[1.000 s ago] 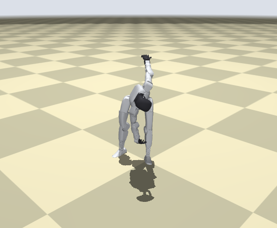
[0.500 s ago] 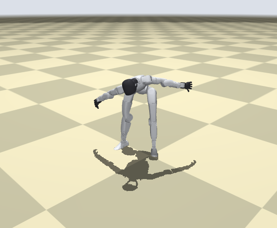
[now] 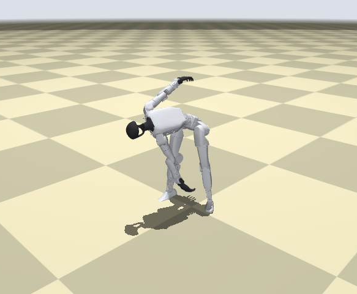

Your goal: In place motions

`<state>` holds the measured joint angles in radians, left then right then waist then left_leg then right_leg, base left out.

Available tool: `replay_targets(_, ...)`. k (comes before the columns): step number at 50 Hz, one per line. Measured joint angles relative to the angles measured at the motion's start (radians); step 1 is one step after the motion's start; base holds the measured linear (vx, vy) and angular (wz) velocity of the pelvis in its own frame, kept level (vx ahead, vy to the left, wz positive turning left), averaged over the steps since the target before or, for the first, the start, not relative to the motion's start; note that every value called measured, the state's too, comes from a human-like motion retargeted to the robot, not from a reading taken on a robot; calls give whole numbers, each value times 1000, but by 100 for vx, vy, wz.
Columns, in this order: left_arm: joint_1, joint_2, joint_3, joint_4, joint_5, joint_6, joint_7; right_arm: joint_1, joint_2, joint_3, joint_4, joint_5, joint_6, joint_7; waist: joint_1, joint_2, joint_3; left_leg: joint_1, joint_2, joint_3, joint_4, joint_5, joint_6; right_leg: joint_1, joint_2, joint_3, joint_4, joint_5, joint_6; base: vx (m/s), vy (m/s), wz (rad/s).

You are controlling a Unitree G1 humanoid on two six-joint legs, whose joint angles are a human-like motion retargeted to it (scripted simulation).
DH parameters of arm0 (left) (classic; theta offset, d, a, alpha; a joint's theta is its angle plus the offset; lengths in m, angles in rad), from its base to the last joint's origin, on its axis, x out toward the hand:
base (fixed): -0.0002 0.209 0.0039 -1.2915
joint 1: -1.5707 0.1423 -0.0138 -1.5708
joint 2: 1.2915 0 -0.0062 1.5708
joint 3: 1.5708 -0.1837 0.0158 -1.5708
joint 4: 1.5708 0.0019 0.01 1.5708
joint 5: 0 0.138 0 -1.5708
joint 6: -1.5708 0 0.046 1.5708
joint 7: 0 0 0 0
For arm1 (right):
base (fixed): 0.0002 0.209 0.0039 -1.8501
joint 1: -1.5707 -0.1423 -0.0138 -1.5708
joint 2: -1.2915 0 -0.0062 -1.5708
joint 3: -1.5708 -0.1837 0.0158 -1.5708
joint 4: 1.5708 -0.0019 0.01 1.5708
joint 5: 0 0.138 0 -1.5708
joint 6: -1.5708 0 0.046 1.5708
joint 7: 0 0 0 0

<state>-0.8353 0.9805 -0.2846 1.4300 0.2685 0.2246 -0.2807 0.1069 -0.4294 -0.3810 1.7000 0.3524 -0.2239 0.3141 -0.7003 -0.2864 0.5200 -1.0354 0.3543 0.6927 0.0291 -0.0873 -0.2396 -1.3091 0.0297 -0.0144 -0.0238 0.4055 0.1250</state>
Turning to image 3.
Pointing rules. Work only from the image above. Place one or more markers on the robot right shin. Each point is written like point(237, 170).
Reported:
point(170, 180)

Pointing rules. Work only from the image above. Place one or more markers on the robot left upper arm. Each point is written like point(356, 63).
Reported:
point(162, 142)

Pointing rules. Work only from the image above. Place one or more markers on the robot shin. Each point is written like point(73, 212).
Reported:
point(170, 180)
point(207, 182)

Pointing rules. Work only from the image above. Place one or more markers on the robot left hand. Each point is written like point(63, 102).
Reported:
point(184, 186)

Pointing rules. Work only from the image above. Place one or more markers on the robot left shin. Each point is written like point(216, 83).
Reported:
point(207, 182)

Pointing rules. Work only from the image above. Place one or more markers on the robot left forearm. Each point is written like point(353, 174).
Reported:
point(174, 170)

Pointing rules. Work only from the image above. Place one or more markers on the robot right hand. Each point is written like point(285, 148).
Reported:
point(184, 78)

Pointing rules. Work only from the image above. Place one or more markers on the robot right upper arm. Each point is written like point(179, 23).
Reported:
point(153, 103)

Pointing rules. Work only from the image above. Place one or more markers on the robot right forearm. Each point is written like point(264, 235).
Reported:
point(171, 87)

